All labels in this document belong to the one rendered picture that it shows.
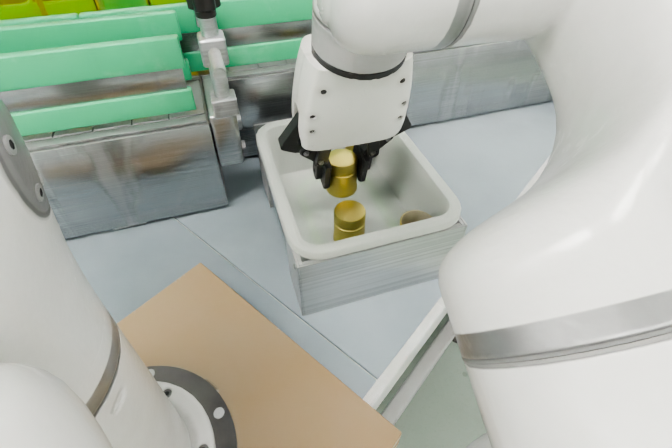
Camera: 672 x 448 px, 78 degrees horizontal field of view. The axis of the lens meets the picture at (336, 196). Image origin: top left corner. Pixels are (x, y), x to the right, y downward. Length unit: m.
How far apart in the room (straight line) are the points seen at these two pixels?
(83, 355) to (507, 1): 0.23
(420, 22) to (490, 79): 0.52
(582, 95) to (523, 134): 0.50
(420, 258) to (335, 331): 0.11
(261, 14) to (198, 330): 0.36
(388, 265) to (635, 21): 0.28
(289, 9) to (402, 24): 0.37
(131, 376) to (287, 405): 0.16
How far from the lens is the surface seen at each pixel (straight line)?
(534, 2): 0.22
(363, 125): 0.37
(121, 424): 0.25
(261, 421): 0.37
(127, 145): 0.49
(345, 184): 0.45
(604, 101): 0.21
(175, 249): 0.52
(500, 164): 0.64
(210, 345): 0.40
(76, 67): 0.47
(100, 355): 0.22
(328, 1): 0.20
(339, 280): 0.40
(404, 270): 0.43
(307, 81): 0.33
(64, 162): 0.51
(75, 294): 0.19
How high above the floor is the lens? 1.12
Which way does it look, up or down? 42 degrees down
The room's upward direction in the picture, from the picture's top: straight up
